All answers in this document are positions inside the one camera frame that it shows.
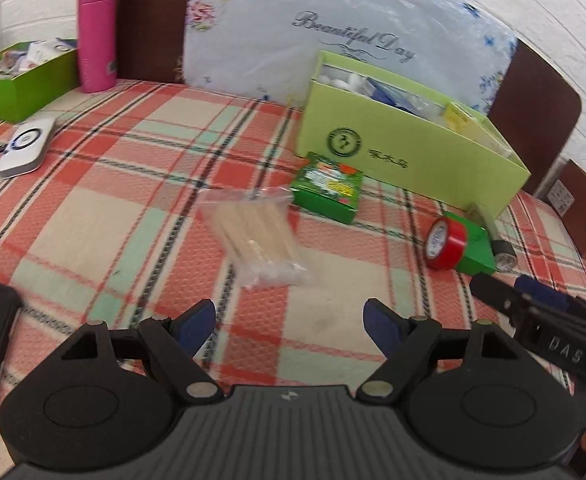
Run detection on pink thermos bottle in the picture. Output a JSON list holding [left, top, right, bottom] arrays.
[[77, 0, 117, 93]]

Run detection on black tape roll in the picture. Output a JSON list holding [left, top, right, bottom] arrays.
[[490, 238, 517, 272]]

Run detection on clear bag of sticks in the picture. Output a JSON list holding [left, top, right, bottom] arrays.
[[200, 188, 310, 289]]

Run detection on plaid bed sheet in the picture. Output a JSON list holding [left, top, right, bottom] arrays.
[[0, 79, 586, 411]]

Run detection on small green printed box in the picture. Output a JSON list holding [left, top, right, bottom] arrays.
[[290, 152, 363, 224]]

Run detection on white round-button device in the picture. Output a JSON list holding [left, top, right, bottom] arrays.
[[0, 116, 56, 179]]

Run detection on floral plastic pillow bag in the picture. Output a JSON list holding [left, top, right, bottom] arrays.
[[182, 0, 517, 112]]

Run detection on dark wooden headboard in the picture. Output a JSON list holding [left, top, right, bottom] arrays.
[[116, 0, 581, 194]]

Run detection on large green open box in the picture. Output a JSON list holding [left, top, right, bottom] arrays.
[[295, 51, 530, 217]]

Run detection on red tape roll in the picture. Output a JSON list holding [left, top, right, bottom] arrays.
[[424, 216, 468, 270]]

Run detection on small green tray box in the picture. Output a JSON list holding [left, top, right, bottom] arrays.
[[0, 41, 79, 124]]

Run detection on yellow medicine box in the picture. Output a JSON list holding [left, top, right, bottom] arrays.
[[442, 102, 479, 133]]

